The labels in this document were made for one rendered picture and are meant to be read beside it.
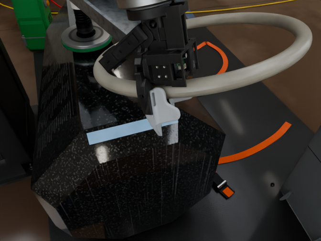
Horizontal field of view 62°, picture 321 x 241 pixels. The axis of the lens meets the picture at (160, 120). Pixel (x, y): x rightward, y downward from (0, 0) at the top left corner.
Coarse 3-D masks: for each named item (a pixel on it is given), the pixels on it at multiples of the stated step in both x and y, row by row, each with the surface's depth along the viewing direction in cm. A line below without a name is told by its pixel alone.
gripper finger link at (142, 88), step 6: (138, 72) 42; (138, 78) 41; (144, 78) 42; (138, 84) 42; (144, 84) 41; (150, 84) 43; (138, 90) 42; (144, 90) 41; (138, 96) 42; (144, 96) 42; (144, 102) 43; (150, 102) 43; (144, 108) 44; (150, 108) 44; (150, 114) 44
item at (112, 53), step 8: (136, 32) 40; (144, 32) 40; (120, 40) 42; (128, 40) 41; (136, 40) 40; (144, 40) 40; (112, 48) 43; (120, 48) 42; (128, 48) 42; (104, 56) 45; (112, 56) 44; (120, 56) 43; (104, 64) 46; (112, 64) 45; (120, 64) 46
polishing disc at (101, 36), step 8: (96, 24) 124; (64, 32) 119; (72, 32) 119; (96, 32) 119; (104, 32) 119; (64, 40) 114; (72, 40) 114; (80, 40) 114; (88, 40) 114; (96, 40) 114; (104, 40) 114; (80, 48) 112; (88, 48) 112
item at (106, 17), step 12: (72, 0) 97; (84, 0) 89; (96, 0) 99; (108, 0) 99; (84, 12) 93; (96, 12) 85; (108, 12) 93; (120, 12) 93; (108, 24) 82; (120, 24) 88; (132, 24) 88; (120, 36) 79
